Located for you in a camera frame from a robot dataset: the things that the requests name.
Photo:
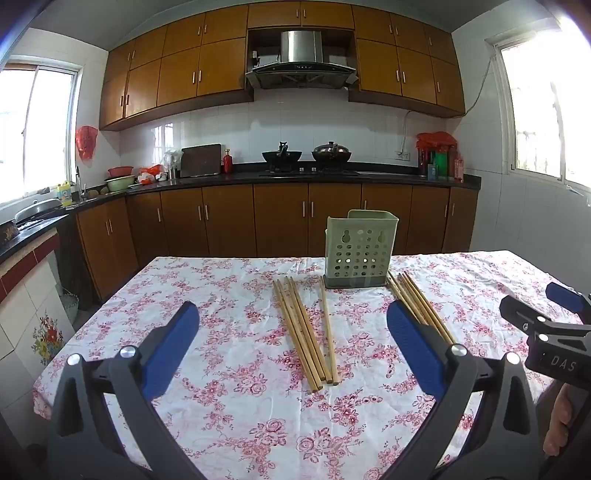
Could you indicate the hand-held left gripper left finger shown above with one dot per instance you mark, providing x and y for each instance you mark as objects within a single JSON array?
[{"x": 171, "y": 346}]

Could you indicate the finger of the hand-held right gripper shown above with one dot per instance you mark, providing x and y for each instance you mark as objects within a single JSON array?
[
  {"x": 521, "y": 310},
  {"x": 563, "y": 295}
]

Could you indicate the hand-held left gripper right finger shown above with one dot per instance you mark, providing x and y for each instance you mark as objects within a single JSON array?
[{"x": 411, "y": 346}]

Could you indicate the wooden chopstick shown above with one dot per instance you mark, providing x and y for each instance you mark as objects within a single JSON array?
[
  {"x": 431, "y": 309},
  {"x": 307, "y": 332},
  {"x": 401, "y": 293},
  {"x": 421, "y": 304},
  {"x": 312, "y": 332},
  {"x": 328, "y": 332},
  {"x": 292, "y": 332},
  {"x": 411, "y": 299},
  {"x": 300, "y": 332}
]

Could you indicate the green perforated utensil holder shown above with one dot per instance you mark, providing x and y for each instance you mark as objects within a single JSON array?
[{"x": 360, "y": 258}]

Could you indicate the person's right hand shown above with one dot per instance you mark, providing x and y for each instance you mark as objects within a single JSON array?
[{"x": 558, "y": 415}]

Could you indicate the floral pink white tablecloth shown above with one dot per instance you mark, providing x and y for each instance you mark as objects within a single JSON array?
[{"x": 258, "y": 415}]

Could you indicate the red labelled bottle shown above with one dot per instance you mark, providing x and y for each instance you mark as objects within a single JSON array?
[{"x": 459, "y": 170}]

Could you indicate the small blue box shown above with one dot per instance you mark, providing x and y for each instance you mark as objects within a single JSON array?
[{"x": 432, "y": 171}]

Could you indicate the green bottle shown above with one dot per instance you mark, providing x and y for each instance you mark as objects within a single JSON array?
[{"x": 442, "y": 164}]

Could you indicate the wooden lower kitchen cabinets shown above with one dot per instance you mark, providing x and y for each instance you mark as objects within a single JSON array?
[{"x": 277, "y": 217}]

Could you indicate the green plastic basin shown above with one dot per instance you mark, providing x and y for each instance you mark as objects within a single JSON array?
[{"x": 120, "y": 183}]

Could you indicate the red and white plastic bag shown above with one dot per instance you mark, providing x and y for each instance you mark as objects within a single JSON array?
[{"x": 152, "y": 174}]

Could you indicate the black kitchen countertop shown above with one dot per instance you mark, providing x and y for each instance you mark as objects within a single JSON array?
[{"x": 221, "y": 178}]

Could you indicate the metal cup with kitchen tools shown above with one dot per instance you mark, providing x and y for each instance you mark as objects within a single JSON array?
[{"x": 173, "y": 168}]

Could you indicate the dark red bottle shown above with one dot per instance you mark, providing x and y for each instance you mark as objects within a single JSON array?
[{"x": 424, "y": 161}]

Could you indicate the red plastic basin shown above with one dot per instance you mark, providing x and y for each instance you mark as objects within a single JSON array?
[{"x": 121, "y": 171}]

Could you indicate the yellow detergent bottle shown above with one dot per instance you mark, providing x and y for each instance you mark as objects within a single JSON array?
[{"x": 66, "y": 194}]

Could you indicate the metal faucet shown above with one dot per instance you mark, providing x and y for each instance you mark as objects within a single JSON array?
[{"x": 79, "y": 184}]

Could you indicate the dark cutting board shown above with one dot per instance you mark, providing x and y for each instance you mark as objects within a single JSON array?
[{"x": 201, "y": 160}]

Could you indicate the large bright window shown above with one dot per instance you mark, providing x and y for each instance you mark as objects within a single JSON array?
[{"x": 540, "y": 106}]

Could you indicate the silver pan lid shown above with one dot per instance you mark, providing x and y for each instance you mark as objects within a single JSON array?
[{"x": 37, "y": 210}]

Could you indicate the small red bottle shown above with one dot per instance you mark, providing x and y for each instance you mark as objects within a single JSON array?
[{"x": 227, "y": 162}]

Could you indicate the red plastic bag over bottles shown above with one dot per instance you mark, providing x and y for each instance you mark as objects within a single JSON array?
[{"x": 434, "y": 138}]

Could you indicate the black gas stove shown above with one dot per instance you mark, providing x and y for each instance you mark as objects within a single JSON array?
[{"x": 309, "y": 172}]

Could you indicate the dark pot with lid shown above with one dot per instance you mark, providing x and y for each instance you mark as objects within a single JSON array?
[{"x": 331, "y": 152}]

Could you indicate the black wok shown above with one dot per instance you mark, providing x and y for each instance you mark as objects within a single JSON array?
[{"x": 281, "y": 156}]

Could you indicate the steel range hood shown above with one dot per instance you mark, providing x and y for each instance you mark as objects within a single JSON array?
[{"x": 300, "y": 46}]

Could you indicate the white wall socket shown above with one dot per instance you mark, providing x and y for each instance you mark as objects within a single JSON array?
[{"x": 404, "y": 155}]

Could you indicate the red plastic bag on wall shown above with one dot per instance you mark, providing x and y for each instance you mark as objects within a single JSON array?
[{"x": 87, "y": 142}]

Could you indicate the wooden upper wall cabinets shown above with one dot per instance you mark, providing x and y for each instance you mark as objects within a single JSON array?
[{"x": 207, "y": 69}]

